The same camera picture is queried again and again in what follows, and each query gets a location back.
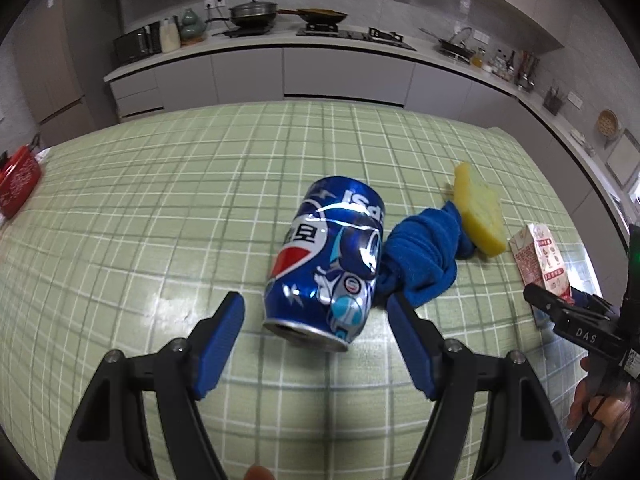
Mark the blue cloth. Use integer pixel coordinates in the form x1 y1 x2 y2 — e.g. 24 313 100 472
375 201 476 308

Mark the person's right hand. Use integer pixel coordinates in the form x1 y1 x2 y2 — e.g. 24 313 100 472
567 355 633 433

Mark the green ceramic vase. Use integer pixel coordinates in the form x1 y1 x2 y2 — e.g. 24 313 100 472
180 8 206 43

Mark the red and white carton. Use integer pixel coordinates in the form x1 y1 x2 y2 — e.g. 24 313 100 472
509 223 573 328

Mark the lidded wok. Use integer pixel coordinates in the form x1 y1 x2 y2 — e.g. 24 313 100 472
205 0 279 29

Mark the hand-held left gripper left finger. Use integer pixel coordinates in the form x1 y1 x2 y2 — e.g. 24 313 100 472
55 290 246 480

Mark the black microwave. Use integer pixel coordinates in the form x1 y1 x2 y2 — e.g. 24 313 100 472
112 27 162 64

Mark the pan with glass lid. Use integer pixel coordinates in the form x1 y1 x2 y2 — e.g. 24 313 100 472
419 27 476 58

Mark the red pot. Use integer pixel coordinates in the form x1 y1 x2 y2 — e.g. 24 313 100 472
0 135 46 221

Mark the blue soda can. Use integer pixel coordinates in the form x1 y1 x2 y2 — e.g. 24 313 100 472
262 176 386 352

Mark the white jar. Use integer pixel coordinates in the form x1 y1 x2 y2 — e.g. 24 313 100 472
160 17 181 53

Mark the green checked tablecloth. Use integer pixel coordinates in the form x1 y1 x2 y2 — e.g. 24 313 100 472
0 101 601 480

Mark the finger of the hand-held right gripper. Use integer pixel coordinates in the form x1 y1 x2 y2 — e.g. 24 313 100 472
570 287 621 316
523 284 568 323

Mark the black gas hob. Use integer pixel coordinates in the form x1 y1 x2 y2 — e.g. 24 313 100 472
296 22 417 51

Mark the metal utensil holder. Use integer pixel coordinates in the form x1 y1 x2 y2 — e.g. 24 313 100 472
515 50 541 92

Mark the black utensil holder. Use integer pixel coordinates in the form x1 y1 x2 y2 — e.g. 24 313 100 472
543 85 566 115

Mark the frying pan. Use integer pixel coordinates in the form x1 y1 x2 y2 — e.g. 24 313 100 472
277 7 348 25

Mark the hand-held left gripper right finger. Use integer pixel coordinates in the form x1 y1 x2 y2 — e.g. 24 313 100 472
387 292 576 480

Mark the yellow sponge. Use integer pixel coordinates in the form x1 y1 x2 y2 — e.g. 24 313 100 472
452 161 507 259

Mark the grey cutting board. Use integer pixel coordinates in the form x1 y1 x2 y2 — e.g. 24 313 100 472
606 129 640 187

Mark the tall grey cabinet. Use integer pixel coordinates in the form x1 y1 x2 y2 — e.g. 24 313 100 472
12 0 121 136

